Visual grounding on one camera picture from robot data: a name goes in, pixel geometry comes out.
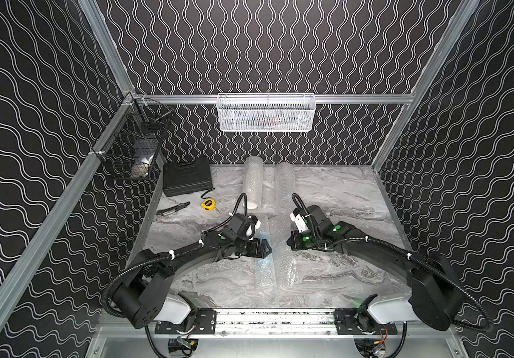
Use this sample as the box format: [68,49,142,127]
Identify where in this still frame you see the clear bubble wrap sheet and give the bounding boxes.
[255,215,297,292]

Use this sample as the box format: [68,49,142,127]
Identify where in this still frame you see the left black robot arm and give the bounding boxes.
[102,231,272,329]

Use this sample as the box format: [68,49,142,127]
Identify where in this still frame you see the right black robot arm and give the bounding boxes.
[286,221,495,333]

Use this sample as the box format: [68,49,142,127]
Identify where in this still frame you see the bubble wrap roll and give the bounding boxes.
[275,162,296,216]

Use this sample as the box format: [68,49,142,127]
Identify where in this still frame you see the bubble wrapped white-capped roll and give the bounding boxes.
[243,157,264,210]

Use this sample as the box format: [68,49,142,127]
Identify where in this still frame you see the yellow tape measure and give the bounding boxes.
[201,198,216,210]

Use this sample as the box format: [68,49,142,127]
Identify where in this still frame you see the black utility knife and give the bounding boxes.
[156,201,190,216]

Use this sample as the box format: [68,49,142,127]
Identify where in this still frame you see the black plastic tool case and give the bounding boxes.
[162,157,213,197]

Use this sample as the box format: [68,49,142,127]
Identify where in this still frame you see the wrapped item in black basket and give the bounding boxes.
[130,136,158,179]

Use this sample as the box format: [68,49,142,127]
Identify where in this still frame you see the white mesh basket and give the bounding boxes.
[216,92,317,132]

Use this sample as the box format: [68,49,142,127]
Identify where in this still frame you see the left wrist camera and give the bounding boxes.
[221,213,260,241]

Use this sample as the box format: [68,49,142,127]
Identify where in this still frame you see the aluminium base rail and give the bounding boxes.
[97,307,457,339]

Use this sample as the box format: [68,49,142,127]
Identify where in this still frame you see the black wire basket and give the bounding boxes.
[92,92,177,182]

